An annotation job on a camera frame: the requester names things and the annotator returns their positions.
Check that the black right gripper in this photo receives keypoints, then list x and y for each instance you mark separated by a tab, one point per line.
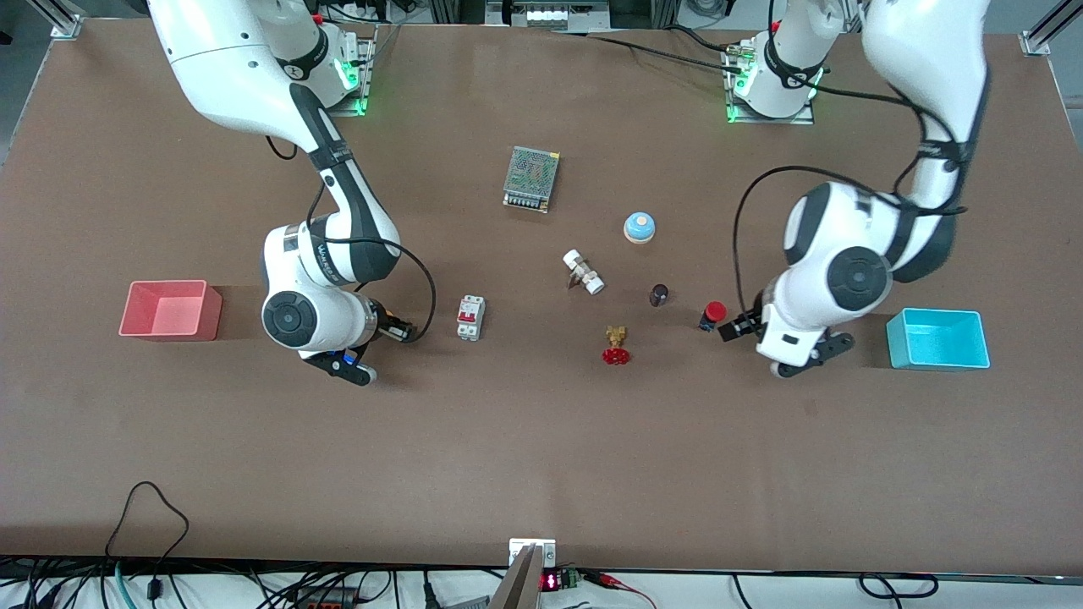
388	324

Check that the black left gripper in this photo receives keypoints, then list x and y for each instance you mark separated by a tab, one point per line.
744	326

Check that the red push button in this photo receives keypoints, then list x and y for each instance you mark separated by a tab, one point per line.
716	310

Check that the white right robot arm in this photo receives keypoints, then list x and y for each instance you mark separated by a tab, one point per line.
228	76

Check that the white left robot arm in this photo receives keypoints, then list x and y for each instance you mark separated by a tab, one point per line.
846	279

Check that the white red circuit breaker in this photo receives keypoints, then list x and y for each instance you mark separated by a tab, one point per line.
470	318

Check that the small dark cylinder knob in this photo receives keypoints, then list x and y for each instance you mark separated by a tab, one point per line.
659	295

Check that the blue call bell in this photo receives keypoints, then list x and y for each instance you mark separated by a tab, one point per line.
640	227

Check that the white pipe fitting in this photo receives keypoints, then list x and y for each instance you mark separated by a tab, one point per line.
584	272

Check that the metal mesh power supply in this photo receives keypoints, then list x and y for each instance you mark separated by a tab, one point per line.
531	175

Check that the cyan plastic bin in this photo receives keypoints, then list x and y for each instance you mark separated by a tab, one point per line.
939	342

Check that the pink plastic bin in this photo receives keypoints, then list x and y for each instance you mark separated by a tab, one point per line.
169	313

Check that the red clip lead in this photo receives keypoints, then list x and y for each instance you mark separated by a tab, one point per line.
622	584

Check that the small red LED display module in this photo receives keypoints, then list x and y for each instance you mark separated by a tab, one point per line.
558	580

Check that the black power strip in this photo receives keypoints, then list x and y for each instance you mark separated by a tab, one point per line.
372	10

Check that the silver control box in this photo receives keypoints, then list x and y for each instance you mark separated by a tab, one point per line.
548	13

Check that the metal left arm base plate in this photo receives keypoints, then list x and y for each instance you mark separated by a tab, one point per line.
804	117

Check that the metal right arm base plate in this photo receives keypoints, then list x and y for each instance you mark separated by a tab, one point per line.
365	85

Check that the grey aluminium camera post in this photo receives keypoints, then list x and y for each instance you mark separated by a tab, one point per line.
520	584

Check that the aluminium frame corner bracket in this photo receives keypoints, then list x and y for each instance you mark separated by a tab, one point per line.
66	27
1036	42

